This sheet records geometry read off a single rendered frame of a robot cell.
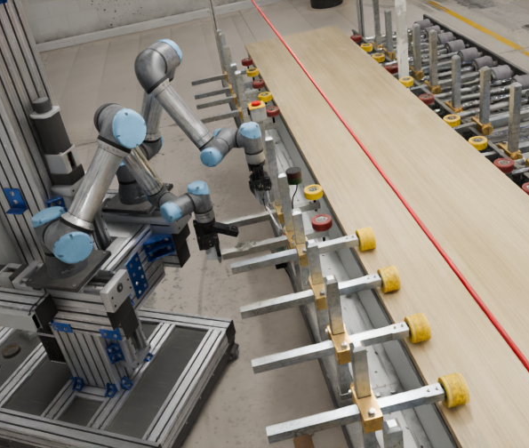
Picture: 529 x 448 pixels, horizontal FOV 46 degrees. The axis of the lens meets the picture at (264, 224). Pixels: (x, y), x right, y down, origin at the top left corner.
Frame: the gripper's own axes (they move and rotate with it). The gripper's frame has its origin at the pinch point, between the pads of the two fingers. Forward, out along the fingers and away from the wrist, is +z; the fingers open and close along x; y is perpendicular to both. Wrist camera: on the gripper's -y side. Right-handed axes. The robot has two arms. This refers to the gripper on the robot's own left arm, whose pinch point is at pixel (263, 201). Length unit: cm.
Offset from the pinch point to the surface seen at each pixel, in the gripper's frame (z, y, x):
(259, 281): 95, -75, -6
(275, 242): 9.1, 17.6, 0.2
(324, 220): 4.6, 17.6, 20.8
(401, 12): -31, -118, 104
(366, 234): -2, 43, 31
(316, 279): -4, 64, 7
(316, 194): 5.1, -5.0, 23.4
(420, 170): 5, -5, 70
